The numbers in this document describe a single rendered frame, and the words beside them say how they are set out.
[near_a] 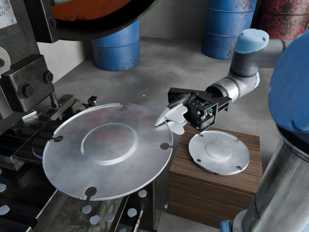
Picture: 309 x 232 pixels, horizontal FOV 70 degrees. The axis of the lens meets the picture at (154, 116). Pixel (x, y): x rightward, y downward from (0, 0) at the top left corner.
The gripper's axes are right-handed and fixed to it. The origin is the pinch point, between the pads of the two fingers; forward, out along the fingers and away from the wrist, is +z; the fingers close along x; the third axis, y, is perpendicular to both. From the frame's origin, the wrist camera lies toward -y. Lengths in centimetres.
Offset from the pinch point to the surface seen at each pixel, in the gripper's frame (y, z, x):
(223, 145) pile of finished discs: -9, -46, 47
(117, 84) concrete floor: -160, -64, 85
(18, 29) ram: -16.3, 19.2, -24.3
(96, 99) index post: -20.7, 6.8, 0.2
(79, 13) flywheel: -38.2, -1.0, -19.3
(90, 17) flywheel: -35.5, -3.1, -18.1
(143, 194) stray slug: 5.5, 10.0, 14.7
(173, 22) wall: -240, -214, 71
